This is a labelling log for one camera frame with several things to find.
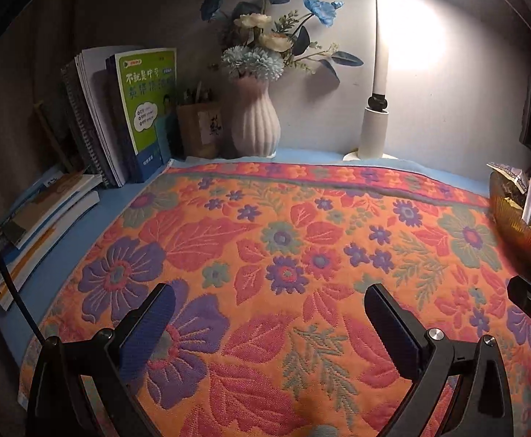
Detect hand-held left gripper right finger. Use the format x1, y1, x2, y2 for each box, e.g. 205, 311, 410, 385
364, 282, 514, 437

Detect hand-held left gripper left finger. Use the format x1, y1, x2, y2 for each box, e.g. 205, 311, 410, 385
26, 282, 177, 437

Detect amber ribbed bowl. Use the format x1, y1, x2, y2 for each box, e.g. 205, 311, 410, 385
488, 161, 531, 256

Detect floral woven cloth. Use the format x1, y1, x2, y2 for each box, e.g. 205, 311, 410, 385
20, 159, 531, 437

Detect flat stack of books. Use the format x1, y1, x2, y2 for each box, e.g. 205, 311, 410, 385
0, 166, 103, 313

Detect wooden pen holder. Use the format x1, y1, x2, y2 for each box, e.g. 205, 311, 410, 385
175, 79, 225, 160

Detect white desk lamp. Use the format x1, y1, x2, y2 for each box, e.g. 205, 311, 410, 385
342, 0, 468, 163

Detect wooden ruler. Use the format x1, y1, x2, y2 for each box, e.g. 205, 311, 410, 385
33, 100, 74, 174

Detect spiral notebook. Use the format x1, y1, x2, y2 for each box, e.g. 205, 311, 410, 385
60, 57, 112, 188

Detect white upright books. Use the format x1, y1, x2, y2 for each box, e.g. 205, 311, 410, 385
75, 46, 145, 188

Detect artificial flower bouquet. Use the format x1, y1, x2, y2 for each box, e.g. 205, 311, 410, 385
200, 0, 365, 84

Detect black cable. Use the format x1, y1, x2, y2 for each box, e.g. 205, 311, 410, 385
0, 209, 48, 347

